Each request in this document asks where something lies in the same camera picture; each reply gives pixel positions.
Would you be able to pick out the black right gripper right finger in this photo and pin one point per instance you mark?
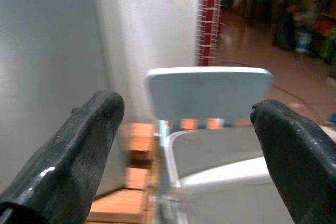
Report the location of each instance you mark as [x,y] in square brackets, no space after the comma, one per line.
[296,155]

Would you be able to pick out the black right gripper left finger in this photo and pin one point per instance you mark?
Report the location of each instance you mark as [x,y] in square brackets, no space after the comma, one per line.
[68,155]

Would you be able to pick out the grey fridge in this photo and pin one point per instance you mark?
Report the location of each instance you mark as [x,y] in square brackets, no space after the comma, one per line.
[47,37]

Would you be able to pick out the white folding chair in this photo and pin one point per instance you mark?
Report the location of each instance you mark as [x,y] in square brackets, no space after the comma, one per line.
[210,90]

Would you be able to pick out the white bucket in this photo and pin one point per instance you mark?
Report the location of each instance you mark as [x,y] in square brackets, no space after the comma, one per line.
[304,41]

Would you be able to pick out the black bag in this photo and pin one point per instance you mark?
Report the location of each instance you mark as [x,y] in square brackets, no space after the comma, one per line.
[284,32]

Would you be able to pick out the shelf with colourful items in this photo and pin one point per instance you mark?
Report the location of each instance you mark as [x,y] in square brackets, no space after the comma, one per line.
[325,35]

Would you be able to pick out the red brick column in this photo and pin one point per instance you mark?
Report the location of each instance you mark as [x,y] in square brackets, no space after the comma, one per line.
[208,24]

